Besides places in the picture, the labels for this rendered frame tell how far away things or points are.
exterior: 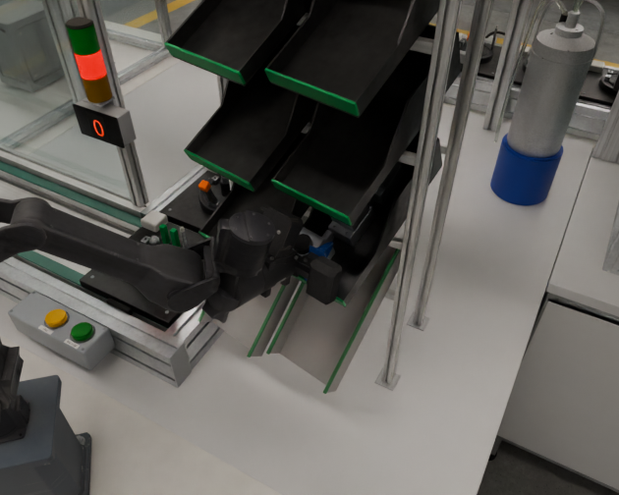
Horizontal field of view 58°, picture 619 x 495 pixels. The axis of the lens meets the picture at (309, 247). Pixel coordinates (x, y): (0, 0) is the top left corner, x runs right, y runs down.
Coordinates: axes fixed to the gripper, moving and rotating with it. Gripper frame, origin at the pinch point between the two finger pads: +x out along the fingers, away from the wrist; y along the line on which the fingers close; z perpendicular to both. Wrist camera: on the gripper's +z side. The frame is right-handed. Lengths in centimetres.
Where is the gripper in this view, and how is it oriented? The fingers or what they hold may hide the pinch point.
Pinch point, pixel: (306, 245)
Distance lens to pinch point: 84.1
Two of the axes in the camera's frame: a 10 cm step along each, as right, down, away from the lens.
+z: 1.4, -8.4, -5.3
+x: 6.1, -3.4, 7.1
